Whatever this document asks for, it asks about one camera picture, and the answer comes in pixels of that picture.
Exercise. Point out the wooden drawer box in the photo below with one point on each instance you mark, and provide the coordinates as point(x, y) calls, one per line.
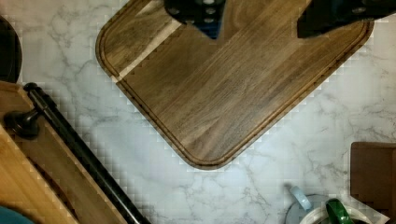
point(45, 181)

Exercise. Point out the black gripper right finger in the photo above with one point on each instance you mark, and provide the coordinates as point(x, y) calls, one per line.
point(323, 16)

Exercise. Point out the green mug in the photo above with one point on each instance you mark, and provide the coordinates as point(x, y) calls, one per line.
point(337, 213)

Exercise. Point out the blue plate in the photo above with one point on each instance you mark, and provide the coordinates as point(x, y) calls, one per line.
point(8, 216)

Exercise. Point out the black paper towel holder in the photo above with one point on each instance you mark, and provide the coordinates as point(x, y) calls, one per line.
point(10, 52)

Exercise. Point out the black drawer handle bar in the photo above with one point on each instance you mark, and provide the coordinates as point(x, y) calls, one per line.
point(22, 107)

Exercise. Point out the dark wooden utensil holder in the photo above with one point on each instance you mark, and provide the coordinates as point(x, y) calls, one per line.
point(372, 176)

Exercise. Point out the light blue mug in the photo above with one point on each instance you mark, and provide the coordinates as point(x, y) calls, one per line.
point(311, 209)

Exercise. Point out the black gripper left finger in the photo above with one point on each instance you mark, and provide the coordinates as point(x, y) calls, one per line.
point(205, 15)

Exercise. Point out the wooden cutting board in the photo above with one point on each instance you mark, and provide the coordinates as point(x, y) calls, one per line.
point(212, 98)

